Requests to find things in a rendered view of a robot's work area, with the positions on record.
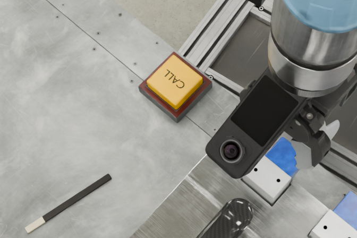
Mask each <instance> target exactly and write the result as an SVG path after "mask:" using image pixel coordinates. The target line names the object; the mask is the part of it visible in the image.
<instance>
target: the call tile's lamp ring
mask: <svg viewBox="0 0 357 238"><path fill-rule="evenodd" d="M172 55H175V56H176V57H177V58H179V59H180V60H181V61H182V62H184V63H185V64H186V65H187V66H189V67H190V68H191V69H193V70H194V71H195V72H196V73H198V74H199V75H200V76H201V77H202V80H203V81H204V82H205V83H204V84H203V85H202V86H201V87H200V88H199V89H198V90H197V91H196V92H195V93H194V94H193V95H192V96H191V97H190V98H189V99H188V100H187V101H186V102H185V103H184V105H183V106H182V107H181V108H180V109H179V110H178V111H177V112H176V111H175V110H173V109H172V108H171V107H170V106H168V105H167V104H166V103H165V102H164V101H162V100H161V99H160V98H159V97H158V96H156V95H155V94H154V93H153V92H152V91H151V90H149V89H148V88H147V87H146V86H145V85H146V84H147V80H148V79H149V78H150V77H151V76H152V75H153V74H154V73H155V72H156V71H157V70H158V69H159V68H160V67H161V66H162V65H163V64H164V63H165V62H166V61H167V60H168V59H169V58H170V57H171V56H172ZM211 83H212V82H211V81H210V80H209V79H208V78H207V77H205V76H204V75H203V74H202V73H200V72H199V71H198V70H197V69H195V68H194V67H193V66H192V65H190V64H189V63H188V62H187V61H185V60H184V59H183V58H182V57H180V56H179V55H178V54H177V53H175V52H172V53H171V54H170V55H169V57H168V58H167V59H165V60H164V61H163V62H162V63H161V65H160V66H159V67H157V68H156V69H155V70H154V71H153V72H152V73H151V74H150V75H149V76H148V77H147V78H146V79H145V80H144V81H143V82H142V83H141V84H140V85H139V87H140V88H141V89H142V90H143V91H145V92H146V93H147V94H148V95H149V96H150V97H152V98H153V99H154V100H155V101H156V102H158V103H159V104H160V105H162V106H163V107H164V108H165V109H166V110H167V111H169V112H170V113H171V114H172V115H173V116H175V117H176V118H177V117H178V116H179V115H180V114H181V113H182V112H183V111H184V110H185V109H186V108H187V107H188V106H189V105H190V104H191V103H192V102H193V101H194V100H195V99H196V98H197V97H198V96H199V95H200V94H201V93H202V92H203V91H204V90H205V89H206V88H207V87H208V86H209V85H210V84H211Z"/></svg>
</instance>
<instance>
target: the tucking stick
mask: <svg viewBox="0 0 357 238"><path fill-rule="evenodd" d="M111 179H112V178H111V176H110V175H109V174H106V175H105V176H103V177H102V178H100V179H99V180H97V181H96V182H94V183H93V184H91V185H89V186H88V187H86V188H85V189H83V190H82V191H80V192H79V193H77V194H76V195H74V196H73V197H71V198H69V199H68V200H66V201H65V202H63V203H62V204H60V205H59V206H57V207H56V208H54V209H53V210H51V211H50V212H48V213H47V214H45V215H43V216H42V217H40V218H39V219H37V220H36V221H34V222H33V223H31V224H30V225H28V226H27V227H25V230H26V231H27V233H30V232H32V231H33V230H35V229H36V228H38V227H39V226H41V225H42V224H44V223H45V222H47V221H48V220H50V219H51V218H53V217H54V216H56V215H58V214H59V213H61V212H62V211H63V210H65V209H66V208H68V207H69V206H71V205H73V204H74V203H76V202H77V201H79V200H80V199H82V198H83V197H85V196H87V195H88V194H90V193H91V192H92V191H94V190H95V189H97V188H99V187H100V186H102V185H103V184H105V183H106V182H108V181H109V180H111Z"/></svg>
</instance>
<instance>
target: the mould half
mask: <svg viewBox="0 0 357 238"><path fill-rule="evenodd" d="M241 178H242V177H241ZM241 178H238V179H234V178H232V177H230V176H229V175H228V174H227V173H226V172H225V171H224V170H222V169H221V168H220V167H219V166H218V165H217V164H216V163H215V162H214V161H213V160H211V159H210V158H209V157H208V156H207V154H206V155H205V156H204V157H203V158H202V159H201V161H199V162H198V163H197V164H196V165H195V167H194V168H193V169H192V170H191V171H190V172H189V173H188V174H187V175H186V177H185V178H184V179H183V180H182V181H181V182H180V184H179V185H178V186H177V187H176V188H175V189H174V190H173V191H172V192H171V193H170V194H169V195H168V197H167V198H166V199H165V200H164V201H163V202H162V203H161V204H160V205H159V206H158V207H157V209H156V210H155V211H154V212H153V213H152V214H151V215H150V216H149V217H148V218H147V219H146V221H145V222H144V223H143V224H142V225H141V226H140V227H139V228H138V229H137V230H136V231H135V232H134V233H133V234H132V236H131V237H130V238H196V237H197V236H198V235H199V234H200V233H201V231H202V230H203V229H204V228H205V227H206V226H207V225H208V223H209V222H210V221H211V220H212V219H213V218H214V217H215V216H216V214H217V213H218V212H219V211H220V210H221V209H222V207H223V206H224V205H225V203H227V202H228V203H229V202H230V201H231V200H233V199H236V198H241V199H245V200H246V201H248V202H249V203H250V204H251V206H252V208H253V217H252V219H251V221H250V222H251V223H250V224H249V225H248V226H247V227H246V229H245V230H244V231H243V232H242V233H241V235H240V236H239V237H238V238H309V237H308V236H307V234H308V233H309V232H310V231H311V230H312V229H313V227H314V226H315V225H316V223H317V222H319V220H320V219H321V218H322V217H323V215H324V214H325V213H326V212H327V211H328V210H329V209H328V208H327V207H326V206H325V205H323V204H322V203H321V202H320V201H319V200H317V199H316V198H315V197H314V196H313V195H311V194H310V193H309V192H308V191H306V190H305V189H304V188H303V187H302V186H300V185H299V184H298V183H296V182H295V181H294V180H292V181H291V182H290V183H291V186H290V187H289V188H288V189H287V190H286V191H285V193H284V194H283V195H282V196H281V197H280V198H279V199H278V200H277V202H276V203H275V204H274V205H273V206H271V205H270V204H269V203H267V202H266V201H265V200H264V199H263V198H262V197H260V196H259V195H258V194H256V193H255V192H254V191H253V190H252V189H251V188H249V187H248V186H247V185H246V184H245V183H243V182H242V181H241V180H240V179H241Z"/></svg>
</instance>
